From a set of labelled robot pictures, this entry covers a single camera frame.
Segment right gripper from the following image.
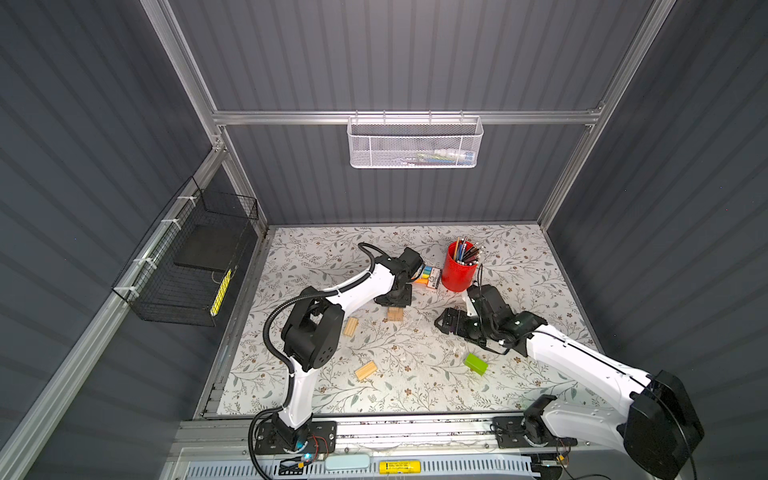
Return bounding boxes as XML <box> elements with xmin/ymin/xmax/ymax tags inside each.
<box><xmin>433</xmin><ymin>306</ymin><xmax>494</xmax><ymax>344</ymax></box>

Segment wood block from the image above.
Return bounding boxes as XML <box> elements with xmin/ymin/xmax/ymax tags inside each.
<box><xmin>342</xmin><ymin>317</ymin><xmax>359</xmax><ymax>337</ymax></box>
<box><xmin>387</xmin><ymin>307</ymin><xmax>405</xmax><ymax>322</ymax></box>
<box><xmin>355</xmin><ymin>361</ymin><xmax>378</xmax><ymax>382</ymax></box>

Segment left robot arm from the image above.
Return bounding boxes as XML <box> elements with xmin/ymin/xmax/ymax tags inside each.
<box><xmin>272</xmin><ymin>242</ymin><xmax>424</xmax><ymax>430</ymax></box>

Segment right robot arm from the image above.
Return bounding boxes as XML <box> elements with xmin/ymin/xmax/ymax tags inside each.
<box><xmin>434</xmin><ymin>285</ymin><xmax>705</xmax><ymax>479</ymax></box>

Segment green block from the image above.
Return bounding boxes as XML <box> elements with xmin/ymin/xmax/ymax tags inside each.
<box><xmin>464</xmin><ymin>353</ymin><xmax>488</xmax><ymax>375</ymax></box>

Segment red pen cup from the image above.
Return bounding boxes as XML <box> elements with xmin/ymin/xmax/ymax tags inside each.
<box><xmin>441</xmin><ymin>238</ymin><xmax>480</xmax><ymax>293</ymax></box>

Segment pens in white basket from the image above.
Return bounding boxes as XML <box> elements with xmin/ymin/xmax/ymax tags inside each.
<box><xmin>398</xmin><ymin>149</ymin><xmax>477</xmax><ymax>168</ymax></box>

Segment yellow label sticker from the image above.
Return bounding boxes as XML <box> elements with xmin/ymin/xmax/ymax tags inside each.
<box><xmin>379</xmin><ymin>460</ymin><xmax>422</xmax><ymax>475</ymax></box>

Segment yellow marker in basket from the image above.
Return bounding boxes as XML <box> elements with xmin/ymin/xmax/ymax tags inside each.
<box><xmin>209</xmin><ymin>269</ymin><xmax>233</xmax><ymax>317</ymax></box>

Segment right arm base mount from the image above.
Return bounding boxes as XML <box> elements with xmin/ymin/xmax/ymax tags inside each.
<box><xmin>490</xmin><ymin>416</ymin><xmax>578</xmax><ymax>448</ymax></box>

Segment white wire mesh basket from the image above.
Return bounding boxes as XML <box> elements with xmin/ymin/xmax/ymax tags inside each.
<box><xmin>346</xmin><ymin>114</ymin><xmax>484</xmax><ymax>169</ymax></box>

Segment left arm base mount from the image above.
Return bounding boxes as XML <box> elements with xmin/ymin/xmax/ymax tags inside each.
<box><xmin>251</xmin><ymin>419</ymin><xmax>338</xmax><ymax>455</ymax></box>

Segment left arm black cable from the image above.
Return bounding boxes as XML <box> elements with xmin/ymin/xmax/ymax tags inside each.
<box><xmin>247</xmin><ymin>241</ymin><xmax>391</xmax><ymax>480</ymax></box>

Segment black wire basket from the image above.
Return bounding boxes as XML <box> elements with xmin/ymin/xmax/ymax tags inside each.
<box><xmin>113</xmin><ymin>178</ymin><xmax>260</xmax><ymax>327</ymax></box>

